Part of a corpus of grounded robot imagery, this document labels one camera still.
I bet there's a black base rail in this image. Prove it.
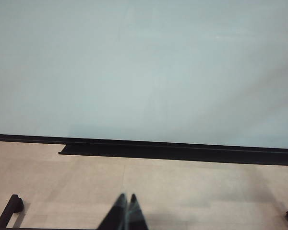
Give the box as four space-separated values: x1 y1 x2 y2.
58 143 288 166

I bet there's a black stand base bar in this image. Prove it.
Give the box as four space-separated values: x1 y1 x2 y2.
0 194 99 230

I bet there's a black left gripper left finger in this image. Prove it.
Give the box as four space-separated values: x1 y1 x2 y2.
98 193 129 230

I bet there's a large white whiteboard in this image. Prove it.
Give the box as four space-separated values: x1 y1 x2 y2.
0 0 288 154

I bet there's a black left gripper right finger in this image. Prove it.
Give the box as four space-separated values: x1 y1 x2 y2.
127 193 150 230

